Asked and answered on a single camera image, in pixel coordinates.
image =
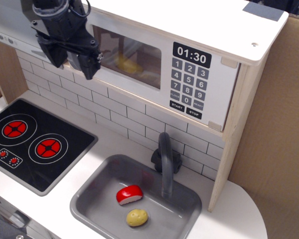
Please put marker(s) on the black toy stovetop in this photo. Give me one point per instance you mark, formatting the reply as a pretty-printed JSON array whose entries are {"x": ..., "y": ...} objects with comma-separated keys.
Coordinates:
[{"x": 37, "y": 148}]

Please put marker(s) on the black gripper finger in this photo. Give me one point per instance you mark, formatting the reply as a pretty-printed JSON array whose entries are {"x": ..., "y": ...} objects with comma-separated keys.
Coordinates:
[
  {"x": 90, "y": 64},
  {"x": 56, "y": 54}
]

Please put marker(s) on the grey toy faucet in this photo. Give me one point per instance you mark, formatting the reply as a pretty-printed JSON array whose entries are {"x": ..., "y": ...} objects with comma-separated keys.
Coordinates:
[{"x": 167, "y": 163}]

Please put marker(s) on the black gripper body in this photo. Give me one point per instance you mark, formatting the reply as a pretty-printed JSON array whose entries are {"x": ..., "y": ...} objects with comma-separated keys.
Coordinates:
[{"x": 67, "y": 27}]

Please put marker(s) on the brown cardboard panel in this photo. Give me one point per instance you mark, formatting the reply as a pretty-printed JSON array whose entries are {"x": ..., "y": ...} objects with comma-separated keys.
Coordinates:
[{"x": 266, "y": 164}]

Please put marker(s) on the yellow toy banana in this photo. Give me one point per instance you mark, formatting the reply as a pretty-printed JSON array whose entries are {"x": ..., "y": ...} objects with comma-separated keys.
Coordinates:
[{"x": 127, "y": 65}]

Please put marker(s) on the grey tape patch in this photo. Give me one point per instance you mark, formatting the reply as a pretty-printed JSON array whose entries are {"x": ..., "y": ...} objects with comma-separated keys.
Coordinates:
[{"x": 263, "y": 11}]

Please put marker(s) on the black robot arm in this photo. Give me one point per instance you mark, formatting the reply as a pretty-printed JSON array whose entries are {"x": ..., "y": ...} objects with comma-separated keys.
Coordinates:
[{"x": 60, "y": 3}]

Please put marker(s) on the grey range hood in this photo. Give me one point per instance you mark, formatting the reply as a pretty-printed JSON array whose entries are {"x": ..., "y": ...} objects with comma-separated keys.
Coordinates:
[{"x": 15, "y": 27}]

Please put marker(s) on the yellow toy potato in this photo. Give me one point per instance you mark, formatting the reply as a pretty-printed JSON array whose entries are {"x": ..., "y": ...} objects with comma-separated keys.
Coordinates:
[{"x": 136, "y": 217}]

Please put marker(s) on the red toy cheese wedge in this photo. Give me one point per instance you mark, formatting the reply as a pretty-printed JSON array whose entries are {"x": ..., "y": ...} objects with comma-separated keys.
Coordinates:
[{"x": 129, "y": 194}]

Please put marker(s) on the wooden microwave cabinet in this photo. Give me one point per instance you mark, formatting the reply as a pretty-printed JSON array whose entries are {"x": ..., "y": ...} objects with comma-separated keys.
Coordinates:
[{"x": 221, "y": 27}]

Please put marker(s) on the grey sink basin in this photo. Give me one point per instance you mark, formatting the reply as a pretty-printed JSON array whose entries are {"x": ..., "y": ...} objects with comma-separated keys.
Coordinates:
[{"x": 95, "y": 203}]

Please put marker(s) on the white toy microwave door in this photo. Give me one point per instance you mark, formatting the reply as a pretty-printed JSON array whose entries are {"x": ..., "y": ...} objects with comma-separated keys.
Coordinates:
[{"x": 178, "y": 75}]

